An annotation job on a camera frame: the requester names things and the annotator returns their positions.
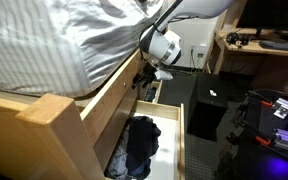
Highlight white wall outlet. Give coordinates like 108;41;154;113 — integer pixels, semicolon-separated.
190;43;207;60

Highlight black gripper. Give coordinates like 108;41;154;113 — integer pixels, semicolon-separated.
131;63;159;90

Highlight black keyboard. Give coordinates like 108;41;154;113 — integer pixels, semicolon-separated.
258;39;288;52

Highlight black monitor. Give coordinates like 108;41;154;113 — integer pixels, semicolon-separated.
236;0;288;37

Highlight grey-blue garment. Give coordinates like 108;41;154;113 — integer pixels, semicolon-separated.
105;126;130;179

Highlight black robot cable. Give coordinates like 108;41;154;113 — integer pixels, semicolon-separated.
152;0;185;34

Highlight wooden bed frame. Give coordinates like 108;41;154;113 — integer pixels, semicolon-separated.
0;46;145;180

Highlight navy folded garment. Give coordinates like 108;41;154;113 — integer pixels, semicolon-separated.
144;87;157;103

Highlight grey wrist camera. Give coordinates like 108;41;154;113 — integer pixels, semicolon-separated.
154;67;174;81

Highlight wooden desk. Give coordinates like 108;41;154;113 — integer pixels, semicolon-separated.
205;0;288;91

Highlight black headphones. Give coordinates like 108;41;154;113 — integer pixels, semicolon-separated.
225;31;252;48

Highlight black robot stand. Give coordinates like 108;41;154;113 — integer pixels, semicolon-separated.
217;88;288;180

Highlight black clamp orange handle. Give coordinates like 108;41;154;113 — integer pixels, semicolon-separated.
237;93;274;111
228;118;272;148

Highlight mattress with grey sheet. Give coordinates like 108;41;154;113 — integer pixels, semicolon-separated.
0;0;167;99

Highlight black computer tower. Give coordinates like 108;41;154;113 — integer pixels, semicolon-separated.
187;72;229;142

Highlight navy clothes pile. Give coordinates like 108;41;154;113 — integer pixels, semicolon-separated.
125;115;162;179

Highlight deep wooden drawer white inside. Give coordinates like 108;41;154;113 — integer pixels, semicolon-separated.
103;99;186;180

